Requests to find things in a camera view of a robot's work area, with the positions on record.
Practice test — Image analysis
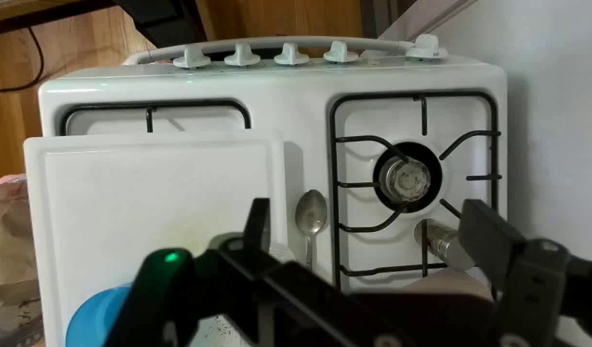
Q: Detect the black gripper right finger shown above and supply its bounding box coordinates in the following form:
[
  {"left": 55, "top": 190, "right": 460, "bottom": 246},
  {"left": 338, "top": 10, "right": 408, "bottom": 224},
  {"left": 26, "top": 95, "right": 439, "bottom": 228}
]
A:
[{"left": 460, "top": 199, "right": 592, "bottom": 347}]

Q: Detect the thin black cable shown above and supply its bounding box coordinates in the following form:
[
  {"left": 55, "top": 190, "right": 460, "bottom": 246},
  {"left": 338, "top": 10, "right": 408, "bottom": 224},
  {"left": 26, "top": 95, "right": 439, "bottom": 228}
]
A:
[{"left": 0, "top": 26, "right": 49, "bottom": 95}]

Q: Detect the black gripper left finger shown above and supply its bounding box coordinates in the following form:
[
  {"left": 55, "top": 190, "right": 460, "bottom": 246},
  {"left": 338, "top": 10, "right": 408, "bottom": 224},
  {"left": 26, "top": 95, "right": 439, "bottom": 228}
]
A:
[{"left": 211, "top": 197, "right": 414, "bottom": 347}]

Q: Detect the metal spoon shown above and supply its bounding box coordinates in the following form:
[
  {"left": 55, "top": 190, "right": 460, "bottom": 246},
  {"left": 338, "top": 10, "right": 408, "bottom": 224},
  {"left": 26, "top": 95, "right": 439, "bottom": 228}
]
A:
[{"left": 294, "top": 188, "right": 331, "bottom": 273}]

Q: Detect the white stove knob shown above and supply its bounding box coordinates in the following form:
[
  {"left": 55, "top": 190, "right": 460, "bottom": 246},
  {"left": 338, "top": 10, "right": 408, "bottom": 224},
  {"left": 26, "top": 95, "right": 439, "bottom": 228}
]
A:
[
  {"left": 273, "top": 41, "right": 311, "bottom": 68},
  {"left": 406, "top": 34, "right": 450, "bottom": 64},
  {"left": 225, "top": 43, "right": 263, "bottom": 70},
  {"left": 173, "top": 45, "right": 213, "bottom": 72},
  {"left": 323, "top": 41, "right": 362, "bottom": 66}
]

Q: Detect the black burner grate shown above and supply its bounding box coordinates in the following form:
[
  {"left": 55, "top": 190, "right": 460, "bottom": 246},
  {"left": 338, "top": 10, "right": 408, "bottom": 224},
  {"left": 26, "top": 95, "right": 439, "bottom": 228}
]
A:
[
  {"left": 329, "top": 91, "right": 506, "bottom": 280},
  {"left": 59, "top": 99, "right": 254, "bottom": 138}
]

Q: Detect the blue plastic bowl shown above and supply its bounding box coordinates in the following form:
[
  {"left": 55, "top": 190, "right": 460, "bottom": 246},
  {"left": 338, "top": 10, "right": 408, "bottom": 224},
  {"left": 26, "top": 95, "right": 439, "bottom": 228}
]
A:
[{"left": 65, "top": 284, "right": 140, "bottom": 347}]

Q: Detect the black robot stand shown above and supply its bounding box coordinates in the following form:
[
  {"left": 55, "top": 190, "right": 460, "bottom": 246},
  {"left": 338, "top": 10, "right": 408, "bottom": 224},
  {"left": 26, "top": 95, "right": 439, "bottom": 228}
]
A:
[{"left": 119, "top": 0, "right": 211, "bottom": 49}]

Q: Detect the brown paper bag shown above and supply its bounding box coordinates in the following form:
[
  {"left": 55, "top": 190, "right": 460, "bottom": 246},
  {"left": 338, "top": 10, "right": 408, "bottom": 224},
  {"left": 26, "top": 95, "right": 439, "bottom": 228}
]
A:
[{"left": 0, "top": 172, "right": 47, "bottom": 347}]

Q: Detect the white gas stove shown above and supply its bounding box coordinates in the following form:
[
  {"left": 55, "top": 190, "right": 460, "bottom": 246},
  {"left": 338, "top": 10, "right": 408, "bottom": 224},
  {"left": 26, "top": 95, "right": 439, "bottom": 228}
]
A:
[{"left": 38, "top": 36, "right": 510, "bottom": 347}]

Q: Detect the round gas burner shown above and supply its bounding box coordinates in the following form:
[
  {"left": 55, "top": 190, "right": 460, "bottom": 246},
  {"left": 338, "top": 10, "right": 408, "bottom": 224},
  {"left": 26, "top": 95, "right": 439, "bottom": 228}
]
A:
[{"left": 371, "top": 142, "right": 446, "bottom": 215}]

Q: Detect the white plastic cutting board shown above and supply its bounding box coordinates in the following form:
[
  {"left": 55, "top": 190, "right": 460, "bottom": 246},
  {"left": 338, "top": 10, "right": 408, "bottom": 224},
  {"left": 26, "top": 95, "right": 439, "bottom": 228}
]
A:
[{"left": 24, "top": 132, "right": 292, "bottom": 347}]

